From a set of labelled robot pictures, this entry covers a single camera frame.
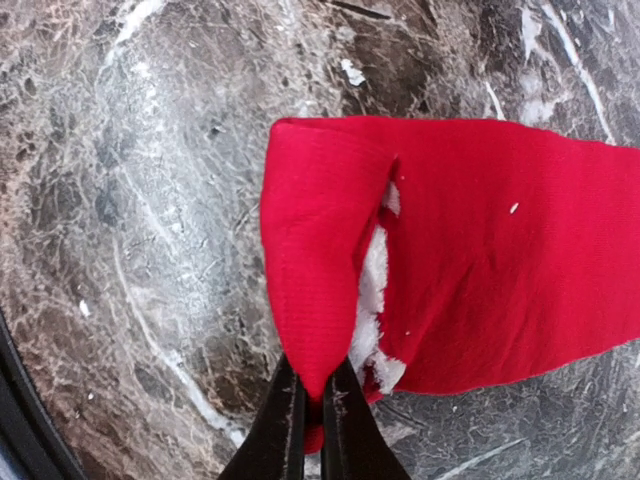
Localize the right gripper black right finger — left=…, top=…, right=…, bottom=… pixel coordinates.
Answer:
left=321, top=360, right=410, bottom=480

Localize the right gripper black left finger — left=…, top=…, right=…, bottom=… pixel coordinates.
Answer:
left=219, top=356, right=306, bottom=480

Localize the red santa sock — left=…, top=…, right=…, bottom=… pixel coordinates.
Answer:
left=260, top=116, right=639, bottom=453

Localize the black front rail base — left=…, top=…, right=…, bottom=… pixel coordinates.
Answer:
left=1, top=321, right=86, bottom=479

